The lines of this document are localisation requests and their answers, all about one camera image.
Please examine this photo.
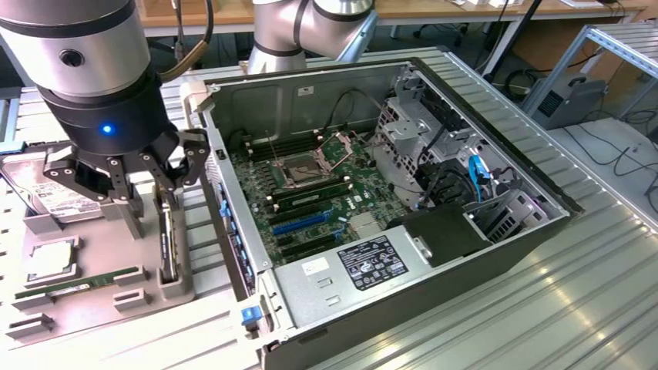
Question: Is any CPU socket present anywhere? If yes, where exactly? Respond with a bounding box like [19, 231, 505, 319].
[276, 152, 330, 190]

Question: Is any black stand pole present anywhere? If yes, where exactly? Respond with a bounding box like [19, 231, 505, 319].
[486, 0, 545, 78]

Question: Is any graphics card with fan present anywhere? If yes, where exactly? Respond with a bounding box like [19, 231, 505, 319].
[152, 183, 182, 281]

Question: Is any silver hard disk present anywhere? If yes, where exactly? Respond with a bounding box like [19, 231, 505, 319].
[0, 153, 104, 224]

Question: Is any green RAM stick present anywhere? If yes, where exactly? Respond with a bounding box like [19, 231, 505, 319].
[13, 265, 140, 301]

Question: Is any blue flat wire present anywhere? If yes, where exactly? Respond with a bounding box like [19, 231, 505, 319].
[467, 153, 490, 204]

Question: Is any black plastic shroud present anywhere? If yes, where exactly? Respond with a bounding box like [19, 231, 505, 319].
[400, 202, 495, 270]

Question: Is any perforated metal disk bay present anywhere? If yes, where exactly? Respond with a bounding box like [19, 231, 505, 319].
[374, 96, 467, 204]

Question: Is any green motherboard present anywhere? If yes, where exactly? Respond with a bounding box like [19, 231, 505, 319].
[226, 129, 412, 269]

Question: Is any thin locking lever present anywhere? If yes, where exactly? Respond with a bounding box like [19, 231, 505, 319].
[266, 129, 283, 167]

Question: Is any metal socket cover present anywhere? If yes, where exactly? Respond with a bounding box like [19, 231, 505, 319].
[312, 130, 356, 170]

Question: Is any looping black wire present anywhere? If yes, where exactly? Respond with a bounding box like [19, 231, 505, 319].
[323, 88, 387, 134]

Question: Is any silver CPU chip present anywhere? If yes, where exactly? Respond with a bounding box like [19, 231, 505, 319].
[28, 244, 73, 281]

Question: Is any grey box with handle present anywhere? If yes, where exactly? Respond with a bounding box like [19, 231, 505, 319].
[523, 75, 611, 131]

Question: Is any blue expansion slot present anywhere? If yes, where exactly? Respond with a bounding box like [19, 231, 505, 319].
[271, 210, 336, 237]

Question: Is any thin hanging black cable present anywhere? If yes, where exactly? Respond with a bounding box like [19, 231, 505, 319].
[172, 0, 186, 59]

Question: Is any black RAM slot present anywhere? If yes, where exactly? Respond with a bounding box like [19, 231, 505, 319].
[246, 129, 319, 150]
[267, 175, 351, 198]
[248, 136, 323, 159]

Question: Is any labelled RAM stick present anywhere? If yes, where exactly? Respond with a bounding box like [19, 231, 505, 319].
[271, 183, 355, 207]

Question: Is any thick black cable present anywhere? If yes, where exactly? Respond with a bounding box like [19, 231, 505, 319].
[159, 0, 216, 82]

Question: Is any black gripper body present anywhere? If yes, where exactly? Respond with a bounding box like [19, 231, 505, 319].
[39, 71, 179, 159]

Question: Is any aluminium profile frame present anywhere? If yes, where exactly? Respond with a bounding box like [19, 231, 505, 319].
[522, 22, 658, 116]

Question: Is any open black PC case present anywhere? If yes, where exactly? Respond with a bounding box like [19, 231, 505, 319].
[179, 45, 586, 370]

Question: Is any silver chipset heatsink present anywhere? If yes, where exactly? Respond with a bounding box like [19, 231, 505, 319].
[348, 214, 384, 237]

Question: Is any grey power supply unit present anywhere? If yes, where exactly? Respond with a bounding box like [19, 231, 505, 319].
[271, 225, 433, 331]

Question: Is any wooden desk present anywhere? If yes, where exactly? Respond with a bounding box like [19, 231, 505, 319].
[374, 0, 647, 76]
[136, 0, 258, 39]

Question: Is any long black expansion slot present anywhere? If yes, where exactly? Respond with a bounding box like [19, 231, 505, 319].
[267, 202, 334, 227]
[280, 239, 342, 260]
[276, 232, 338, 252]

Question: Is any grey parts rack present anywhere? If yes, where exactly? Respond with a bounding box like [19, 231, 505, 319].
[3, 169, 199, 352]

